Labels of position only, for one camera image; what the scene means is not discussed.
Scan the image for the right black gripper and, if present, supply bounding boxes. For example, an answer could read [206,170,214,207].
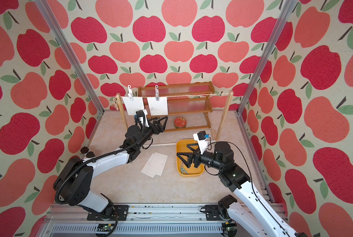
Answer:
[178,143,223,173]

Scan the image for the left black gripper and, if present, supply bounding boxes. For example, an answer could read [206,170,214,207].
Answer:
[136,116,168,149]

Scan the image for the white postcard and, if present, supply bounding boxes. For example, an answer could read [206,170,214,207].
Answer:
[152,153,168,176]
[122,97,145,116]
[147,97,168,116]
[141,153,157,178]

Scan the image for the teal clothespin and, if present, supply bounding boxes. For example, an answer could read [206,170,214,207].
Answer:
[180,166,189,175]

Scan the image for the grey clothespin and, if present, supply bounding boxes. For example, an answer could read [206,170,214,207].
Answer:
[155,85,160,101]

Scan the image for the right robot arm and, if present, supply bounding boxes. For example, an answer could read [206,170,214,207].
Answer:
[176,142,306,237]

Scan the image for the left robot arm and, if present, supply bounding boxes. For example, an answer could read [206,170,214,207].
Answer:
[53,110,168,220]

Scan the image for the red lid tin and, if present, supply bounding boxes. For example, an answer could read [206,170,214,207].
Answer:
[174,116,187,129]

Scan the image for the yellow plastic tray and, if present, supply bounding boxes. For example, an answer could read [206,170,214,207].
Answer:
[176,139,204,178]

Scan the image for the wooden shelf rack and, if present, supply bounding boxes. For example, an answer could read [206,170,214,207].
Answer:
[137,81,216,133]

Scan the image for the white clothespin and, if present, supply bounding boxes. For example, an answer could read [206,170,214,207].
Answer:
[128,85,134,101]

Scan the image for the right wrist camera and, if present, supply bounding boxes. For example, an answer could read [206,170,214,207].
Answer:
[193,131,210,155]

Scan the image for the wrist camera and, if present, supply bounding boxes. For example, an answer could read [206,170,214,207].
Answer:
[193,131,210,155]
[135,110,149,127]

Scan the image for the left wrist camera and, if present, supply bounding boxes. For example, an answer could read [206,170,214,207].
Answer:
[135,110,149,127]

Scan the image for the wooden string stand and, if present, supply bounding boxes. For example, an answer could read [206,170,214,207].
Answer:
[110,90,235,145]

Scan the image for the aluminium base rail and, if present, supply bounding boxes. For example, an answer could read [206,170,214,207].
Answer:
[35,202,294,237]

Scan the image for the left aluminium frame post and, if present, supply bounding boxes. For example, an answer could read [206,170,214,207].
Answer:
[34,1,104,115]

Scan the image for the aluminium frame post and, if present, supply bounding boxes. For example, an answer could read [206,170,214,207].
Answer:
[236,0,299,116]
[34,1,104,115]

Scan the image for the right aluminium frame post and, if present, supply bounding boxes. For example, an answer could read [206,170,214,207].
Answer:
[236,0,299,116]

